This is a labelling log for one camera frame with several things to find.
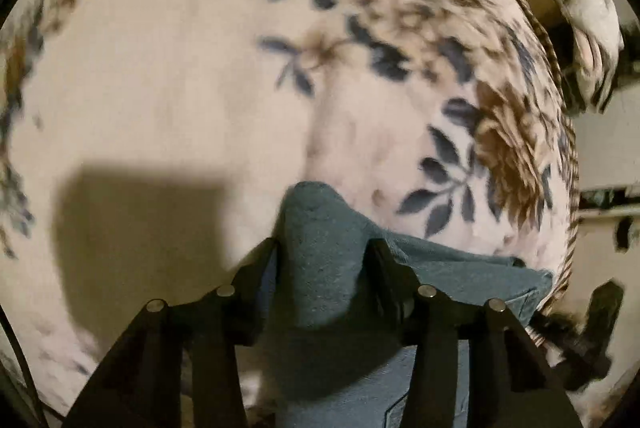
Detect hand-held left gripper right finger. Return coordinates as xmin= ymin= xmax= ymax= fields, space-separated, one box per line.
xmin=367 ymin=239 xmax=583 ymax=428

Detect blue jeans pants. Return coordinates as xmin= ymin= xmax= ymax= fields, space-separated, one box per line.
xmin=235 ymin=180 xmax=555 ymax=428

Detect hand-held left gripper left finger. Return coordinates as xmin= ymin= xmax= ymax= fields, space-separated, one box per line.
xmin=65 ymin=238 xmax=278 ymax=428

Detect white wardrobe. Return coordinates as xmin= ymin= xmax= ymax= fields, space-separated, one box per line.
xmin=570 ymin=83 xmax=640 ymax=259

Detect floral bed quilt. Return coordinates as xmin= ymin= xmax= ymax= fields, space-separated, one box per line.
xmin=0 ymin=0 xmax=581 ymax=414

